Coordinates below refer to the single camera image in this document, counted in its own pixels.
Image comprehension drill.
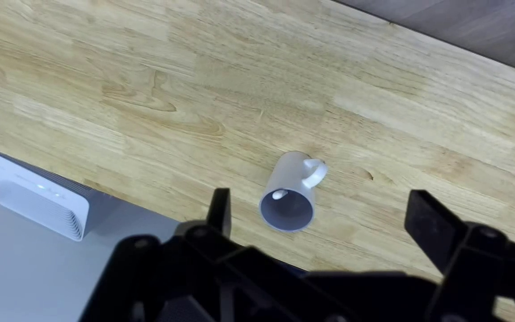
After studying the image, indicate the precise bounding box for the white box device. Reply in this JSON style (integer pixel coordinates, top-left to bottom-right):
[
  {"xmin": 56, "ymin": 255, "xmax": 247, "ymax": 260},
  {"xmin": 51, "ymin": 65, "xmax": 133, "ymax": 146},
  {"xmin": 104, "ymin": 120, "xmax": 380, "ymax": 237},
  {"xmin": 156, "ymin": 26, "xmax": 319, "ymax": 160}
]
[{"xmin": 0, "ymin": 156, "xmax": 90, "ymax": 242}]

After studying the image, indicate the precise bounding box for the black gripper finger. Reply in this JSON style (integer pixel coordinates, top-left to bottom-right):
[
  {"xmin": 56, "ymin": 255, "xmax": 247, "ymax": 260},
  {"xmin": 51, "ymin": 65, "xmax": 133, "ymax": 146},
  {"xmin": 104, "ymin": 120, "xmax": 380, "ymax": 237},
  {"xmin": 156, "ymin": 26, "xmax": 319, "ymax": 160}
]
[{"xmin": 405, "ymin": 190, "xmax": 467, "ymax": 276}]

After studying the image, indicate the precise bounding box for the white ceramic mug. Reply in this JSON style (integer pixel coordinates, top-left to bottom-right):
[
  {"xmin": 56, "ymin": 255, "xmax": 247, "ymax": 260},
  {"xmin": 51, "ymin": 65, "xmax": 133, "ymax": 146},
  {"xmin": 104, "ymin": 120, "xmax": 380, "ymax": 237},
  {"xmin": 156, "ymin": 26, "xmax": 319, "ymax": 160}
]
[{"xmin": 260, "ymin": 151, "xmax": 330, "ymax": 233}]

